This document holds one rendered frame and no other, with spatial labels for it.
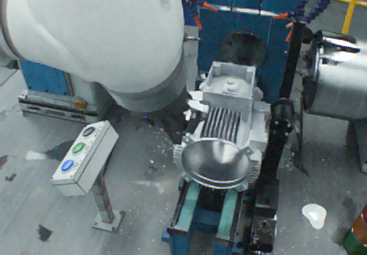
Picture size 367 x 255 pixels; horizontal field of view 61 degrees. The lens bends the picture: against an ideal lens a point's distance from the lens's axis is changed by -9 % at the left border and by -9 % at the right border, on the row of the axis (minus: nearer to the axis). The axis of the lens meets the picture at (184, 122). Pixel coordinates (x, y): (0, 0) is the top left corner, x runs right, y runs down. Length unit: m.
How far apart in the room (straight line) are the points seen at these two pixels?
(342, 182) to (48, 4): 0.98
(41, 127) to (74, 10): 1.04
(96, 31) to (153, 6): 0.04
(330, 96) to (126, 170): 0.61
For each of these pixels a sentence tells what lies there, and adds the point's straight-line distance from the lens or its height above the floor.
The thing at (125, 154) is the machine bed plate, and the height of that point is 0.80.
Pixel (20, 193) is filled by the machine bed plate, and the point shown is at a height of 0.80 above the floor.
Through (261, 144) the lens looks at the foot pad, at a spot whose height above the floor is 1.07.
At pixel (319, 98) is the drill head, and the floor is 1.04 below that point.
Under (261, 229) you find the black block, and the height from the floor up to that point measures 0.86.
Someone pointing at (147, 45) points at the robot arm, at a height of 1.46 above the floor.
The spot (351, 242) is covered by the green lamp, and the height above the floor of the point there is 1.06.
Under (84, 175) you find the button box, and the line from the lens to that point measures 0.68.
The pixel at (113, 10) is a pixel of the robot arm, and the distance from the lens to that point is 0.21.
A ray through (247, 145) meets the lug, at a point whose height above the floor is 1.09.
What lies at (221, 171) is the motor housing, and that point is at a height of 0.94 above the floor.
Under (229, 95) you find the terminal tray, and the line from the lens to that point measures 0.71.
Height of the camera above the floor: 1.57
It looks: 42 degrees down
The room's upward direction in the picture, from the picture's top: straight up
